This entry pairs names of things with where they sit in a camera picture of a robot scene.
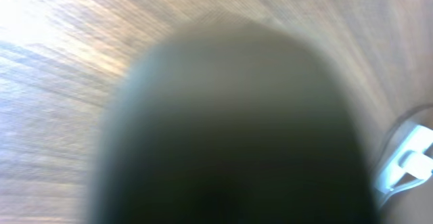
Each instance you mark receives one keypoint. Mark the smartphone with teal screen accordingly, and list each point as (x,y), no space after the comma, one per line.
(230,124)

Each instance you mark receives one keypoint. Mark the white power strip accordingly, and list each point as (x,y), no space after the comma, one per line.
(409,166)

